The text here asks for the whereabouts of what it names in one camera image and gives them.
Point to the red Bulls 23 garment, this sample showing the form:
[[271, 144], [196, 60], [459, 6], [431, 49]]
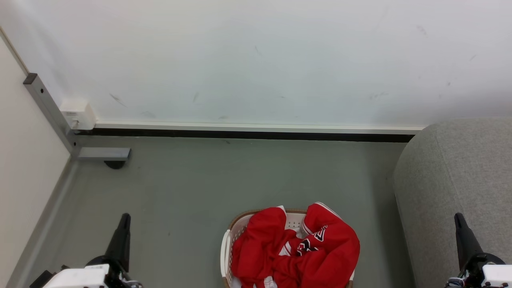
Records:
[[336, 256]]

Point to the white wall box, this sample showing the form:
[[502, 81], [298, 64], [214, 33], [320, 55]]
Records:
[[78, 114]]

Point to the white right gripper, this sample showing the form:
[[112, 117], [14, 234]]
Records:
[[494, 274]]

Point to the grey metal frame leg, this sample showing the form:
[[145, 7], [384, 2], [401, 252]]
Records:
[[44, 100]]

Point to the grey fabric sofa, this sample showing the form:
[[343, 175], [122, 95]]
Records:
[[440, 180]]

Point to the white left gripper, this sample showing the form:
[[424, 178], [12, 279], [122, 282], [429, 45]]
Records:
[[80, 276]]

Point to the white wall trunking strip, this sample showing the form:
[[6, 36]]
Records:
[[256, 127]]

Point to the black round frame foot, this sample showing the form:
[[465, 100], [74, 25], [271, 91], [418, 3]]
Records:
[[115, 164]]

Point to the white laundry basket brown rim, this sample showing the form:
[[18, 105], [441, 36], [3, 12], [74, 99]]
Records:
[[227, 256]]

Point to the black baseboard strip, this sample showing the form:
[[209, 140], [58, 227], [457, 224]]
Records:
[[248, 135]]

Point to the plain red garment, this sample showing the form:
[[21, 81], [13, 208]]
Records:
[[260, 244]]

